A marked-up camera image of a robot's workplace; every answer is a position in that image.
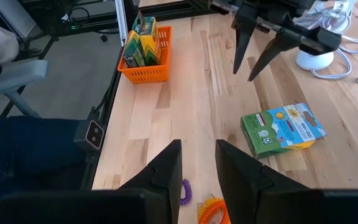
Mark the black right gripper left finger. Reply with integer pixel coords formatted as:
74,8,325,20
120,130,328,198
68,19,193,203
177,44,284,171
118,139,183,224

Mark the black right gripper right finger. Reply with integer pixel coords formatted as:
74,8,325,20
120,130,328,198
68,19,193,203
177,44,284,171
215,139,310,224

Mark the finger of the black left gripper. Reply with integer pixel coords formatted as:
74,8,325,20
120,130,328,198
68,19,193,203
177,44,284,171
247,32,301,82
231,6,257,75

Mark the purple coil wristband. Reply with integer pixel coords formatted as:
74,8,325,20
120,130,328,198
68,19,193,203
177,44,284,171
179,179,193,205

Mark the orange coil wristband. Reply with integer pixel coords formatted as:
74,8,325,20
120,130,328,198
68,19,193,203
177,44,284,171
197,192,231,224

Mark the green blue crayon box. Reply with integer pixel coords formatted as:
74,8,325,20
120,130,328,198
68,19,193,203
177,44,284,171
132,11,162,67
240,103,328,159

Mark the yellow green crayon box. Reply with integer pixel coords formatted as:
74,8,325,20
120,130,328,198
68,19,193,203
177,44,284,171
122,29,147,68

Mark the grey office chair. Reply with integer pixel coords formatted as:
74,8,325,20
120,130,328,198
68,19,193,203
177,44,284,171
0,59,48,119

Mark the white dome-shaped puck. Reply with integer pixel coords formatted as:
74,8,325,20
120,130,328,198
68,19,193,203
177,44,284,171
295,49,335,71

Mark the orange plastic basket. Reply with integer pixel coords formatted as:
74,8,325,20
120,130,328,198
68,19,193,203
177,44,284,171
117,26,173,84

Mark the person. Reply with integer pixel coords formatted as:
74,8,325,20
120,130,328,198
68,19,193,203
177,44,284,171
0,21,88,224

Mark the white round puck with cable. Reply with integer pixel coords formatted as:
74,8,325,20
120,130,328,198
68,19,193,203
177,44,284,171
292,0,358,80

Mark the black depth camera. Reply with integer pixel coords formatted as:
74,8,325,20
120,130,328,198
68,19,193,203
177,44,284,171
73,119,105,152

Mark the silver metal bracket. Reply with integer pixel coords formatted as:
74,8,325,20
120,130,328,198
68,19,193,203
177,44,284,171
115,0,129,47

